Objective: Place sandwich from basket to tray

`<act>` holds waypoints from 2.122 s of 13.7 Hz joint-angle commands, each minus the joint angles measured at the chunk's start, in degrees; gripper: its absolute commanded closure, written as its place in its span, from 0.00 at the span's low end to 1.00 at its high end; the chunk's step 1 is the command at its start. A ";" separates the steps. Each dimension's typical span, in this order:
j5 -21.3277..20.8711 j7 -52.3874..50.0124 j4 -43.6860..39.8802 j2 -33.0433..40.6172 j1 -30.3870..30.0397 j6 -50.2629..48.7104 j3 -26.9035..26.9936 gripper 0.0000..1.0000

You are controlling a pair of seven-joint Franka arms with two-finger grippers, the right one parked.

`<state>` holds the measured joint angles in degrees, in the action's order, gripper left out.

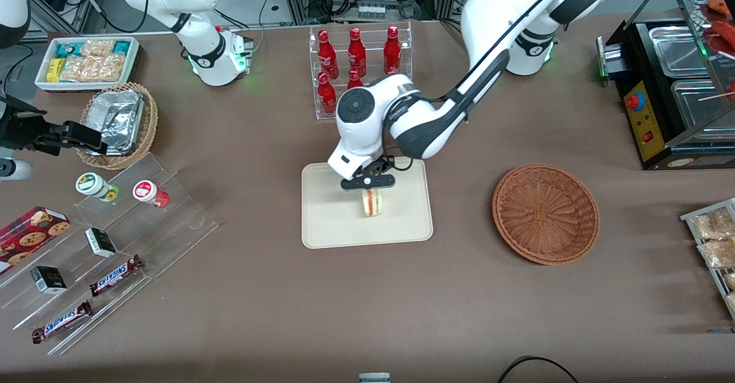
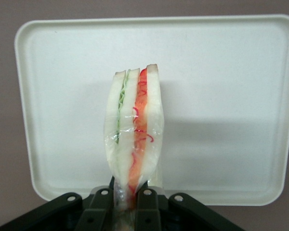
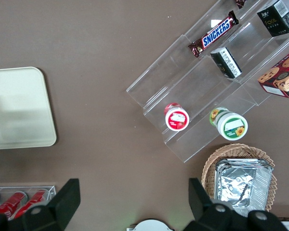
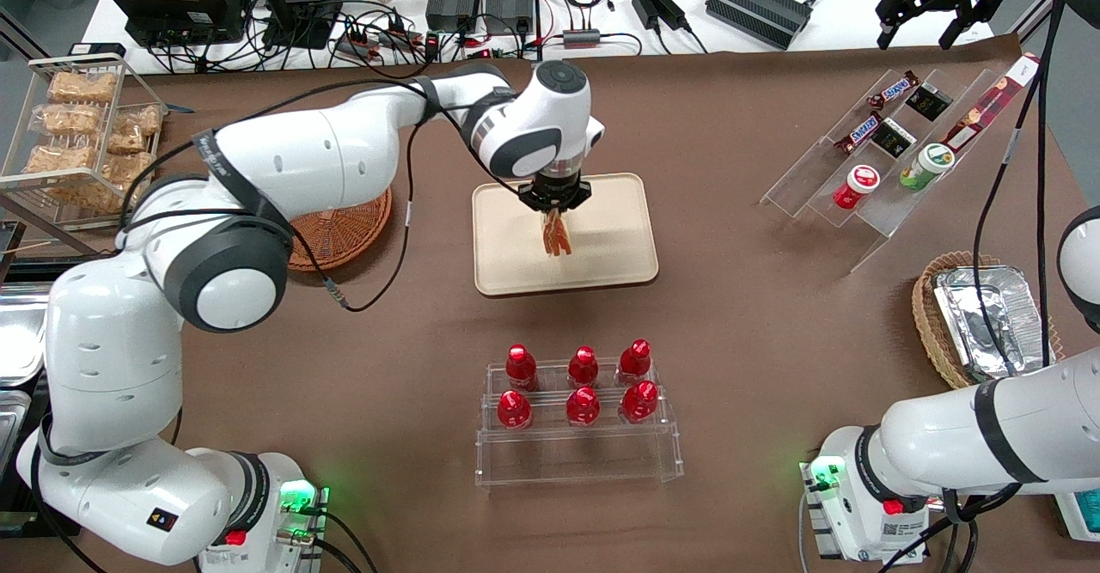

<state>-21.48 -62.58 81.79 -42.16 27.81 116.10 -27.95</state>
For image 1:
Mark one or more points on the triangular sandwich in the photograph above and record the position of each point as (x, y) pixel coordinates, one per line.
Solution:
(372, 204)

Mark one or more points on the small black white box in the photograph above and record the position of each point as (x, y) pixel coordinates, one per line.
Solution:
(49, 279)
(101, 242)

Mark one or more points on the clear acrylic stepped shelf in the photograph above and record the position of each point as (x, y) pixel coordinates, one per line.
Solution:
(143, 239)

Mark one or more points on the red label white-lid jar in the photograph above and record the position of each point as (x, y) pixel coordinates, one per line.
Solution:
(146, 192)

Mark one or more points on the red emergency stop button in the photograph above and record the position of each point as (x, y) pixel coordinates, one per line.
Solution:
(634, 102)

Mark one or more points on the clear acrylic bottle rack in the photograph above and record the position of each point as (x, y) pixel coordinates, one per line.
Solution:
(373, 35)

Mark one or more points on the green label white-lid jar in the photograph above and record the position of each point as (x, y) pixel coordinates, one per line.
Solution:
(92, 185)

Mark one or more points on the yellow snack packet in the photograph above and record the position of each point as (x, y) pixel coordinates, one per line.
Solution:
(54, 70)

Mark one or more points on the clear bag of snacks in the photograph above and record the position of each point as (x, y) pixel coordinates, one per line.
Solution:
(718, 254)
(715, 225)

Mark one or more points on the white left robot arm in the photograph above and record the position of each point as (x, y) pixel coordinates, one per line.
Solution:
(488, 27)

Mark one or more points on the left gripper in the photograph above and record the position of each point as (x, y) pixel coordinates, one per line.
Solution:
(375, 167)

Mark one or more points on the white power strip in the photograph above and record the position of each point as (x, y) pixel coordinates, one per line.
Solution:
(371, 12)

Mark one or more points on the red cola bottle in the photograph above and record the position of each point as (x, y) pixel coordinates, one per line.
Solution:
(325, 96)
(356, 53)
(327, 53)
(355, 78)
(392, 50)

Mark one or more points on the large clear cracker bag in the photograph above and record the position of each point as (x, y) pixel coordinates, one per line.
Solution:
(95, 68)

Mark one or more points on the red sausages in warmer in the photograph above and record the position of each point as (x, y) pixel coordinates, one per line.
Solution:
(723, 33)

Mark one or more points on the teal snack packet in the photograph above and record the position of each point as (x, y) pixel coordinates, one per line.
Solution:
(66, 49)
(121, 47)

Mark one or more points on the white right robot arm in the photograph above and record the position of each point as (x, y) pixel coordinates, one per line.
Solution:
(207, 55)

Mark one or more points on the small grey device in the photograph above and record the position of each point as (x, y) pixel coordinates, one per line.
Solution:
(374, 378)

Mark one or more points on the brown round wicker basket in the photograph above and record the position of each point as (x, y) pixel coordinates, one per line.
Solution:
(545, 213)

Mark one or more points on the small clear cracker bag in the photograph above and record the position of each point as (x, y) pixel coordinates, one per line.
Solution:
(97, 47)

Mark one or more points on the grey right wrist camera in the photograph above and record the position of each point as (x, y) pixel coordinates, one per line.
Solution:
(14, 169)

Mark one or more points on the red plaid cookie box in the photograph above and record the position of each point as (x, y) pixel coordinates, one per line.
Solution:
(28, 236)

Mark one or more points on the silver foil container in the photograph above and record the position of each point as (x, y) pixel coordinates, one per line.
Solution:
(118, 119)

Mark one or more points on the beige plastic tray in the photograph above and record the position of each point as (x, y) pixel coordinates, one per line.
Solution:
(327, 222)

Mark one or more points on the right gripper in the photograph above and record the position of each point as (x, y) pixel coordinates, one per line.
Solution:
(24, 131)

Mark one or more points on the white rectangular snack bin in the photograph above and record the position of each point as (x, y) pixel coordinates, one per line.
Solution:
(43, 73)

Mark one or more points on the black food warmer machine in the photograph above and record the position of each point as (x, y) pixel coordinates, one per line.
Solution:
(649, 136)

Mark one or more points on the snickers chocolate bar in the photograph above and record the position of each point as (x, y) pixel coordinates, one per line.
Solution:
(60, 321)
(115, 275)

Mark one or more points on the steel warmer pan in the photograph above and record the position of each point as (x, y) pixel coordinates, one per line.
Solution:
(680, 53)
(697, 104)

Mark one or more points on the tan oval wicker basket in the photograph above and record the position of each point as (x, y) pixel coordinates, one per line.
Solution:
(150, 124)

